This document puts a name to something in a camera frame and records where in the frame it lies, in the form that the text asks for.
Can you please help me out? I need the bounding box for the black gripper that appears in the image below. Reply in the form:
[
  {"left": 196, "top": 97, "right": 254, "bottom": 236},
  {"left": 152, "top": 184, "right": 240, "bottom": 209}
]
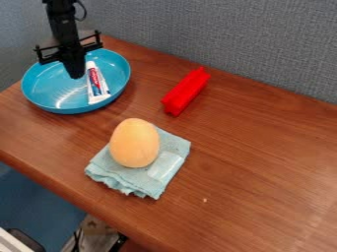
[{"left": 35, "top": 3, "right": 103, "bottom": 79}]

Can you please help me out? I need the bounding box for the white toothpaste tube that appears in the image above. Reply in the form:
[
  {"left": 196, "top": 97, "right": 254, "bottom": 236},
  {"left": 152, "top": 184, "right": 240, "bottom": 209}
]
[{"left": 85, "top": 61, "right": 111, "bottom": 104}]

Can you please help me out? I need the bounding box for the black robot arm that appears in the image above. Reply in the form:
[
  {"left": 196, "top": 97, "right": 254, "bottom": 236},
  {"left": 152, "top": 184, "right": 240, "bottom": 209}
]
[{"left": 35, "top": 0, "right": 103, "bottom": 79}]

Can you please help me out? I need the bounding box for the blue plate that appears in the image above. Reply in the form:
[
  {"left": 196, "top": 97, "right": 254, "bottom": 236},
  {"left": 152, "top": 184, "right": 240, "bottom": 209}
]
[{"left": 21, "top": 49, "right": 131, "bottom": 114}]

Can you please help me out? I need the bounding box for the red plastic block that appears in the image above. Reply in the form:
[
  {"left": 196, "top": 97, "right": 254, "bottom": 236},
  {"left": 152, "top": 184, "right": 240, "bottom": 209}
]
[{"left": 160, "top": 67, "right": 211, "bottom": 116}]

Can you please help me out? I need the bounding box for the orange egg-shaped sponge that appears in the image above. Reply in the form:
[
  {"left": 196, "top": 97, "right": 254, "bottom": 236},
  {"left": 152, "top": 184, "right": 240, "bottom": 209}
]
[{"left": 109, "top": 118, "right": 159, "bottom": 168}]

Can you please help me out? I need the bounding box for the light blue folded cloth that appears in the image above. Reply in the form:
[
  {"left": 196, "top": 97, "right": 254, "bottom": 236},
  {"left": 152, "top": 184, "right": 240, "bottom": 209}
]
[{"left": 84, "top": 128, "right": 191, "bottom": 200}]

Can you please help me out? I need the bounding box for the dark object at corner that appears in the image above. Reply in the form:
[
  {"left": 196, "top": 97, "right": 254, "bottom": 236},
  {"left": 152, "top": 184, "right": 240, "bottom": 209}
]
[{"left": 0, "top": 227, "right": 45, "bottom": 252}]

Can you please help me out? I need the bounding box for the table leg frame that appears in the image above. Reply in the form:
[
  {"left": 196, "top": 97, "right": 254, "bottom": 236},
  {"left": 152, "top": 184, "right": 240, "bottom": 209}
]
[{"left": 60, "top": 215, "right": 127, "bottom": 252}]

